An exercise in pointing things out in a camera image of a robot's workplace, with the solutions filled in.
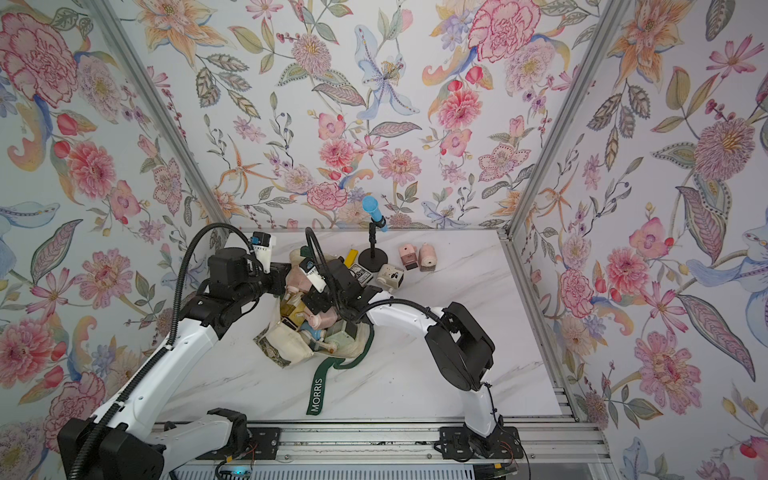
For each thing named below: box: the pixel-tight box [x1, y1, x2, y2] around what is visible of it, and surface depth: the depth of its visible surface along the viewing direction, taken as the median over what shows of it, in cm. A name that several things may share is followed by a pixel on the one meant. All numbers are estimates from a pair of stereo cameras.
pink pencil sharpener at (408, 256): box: [399, 243, 419, 271], surface depth 109 cm
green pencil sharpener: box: [324, 319, 358, 347], surface depth 86 cm
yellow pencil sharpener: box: [280, 300, 307, 327], surface depth 86 cm
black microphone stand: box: [358, 215, 389, 272], surface depth 110 cm
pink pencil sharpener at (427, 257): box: [418, 242, 437, 272], surface depth 106 cm
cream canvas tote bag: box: [289, 248, 307, 266], surface depth 83 cm
